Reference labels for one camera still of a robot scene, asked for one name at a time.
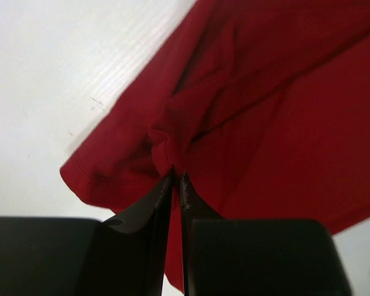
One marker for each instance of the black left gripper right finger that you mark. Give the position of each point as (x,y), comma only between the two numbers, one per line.
(255,257)

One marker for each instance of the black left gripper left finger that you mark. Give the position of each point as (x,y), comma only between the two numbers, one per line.
(123,255)

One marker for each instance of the dark red t shirt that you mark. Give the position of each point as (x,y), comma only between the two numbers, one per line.
(264,104)

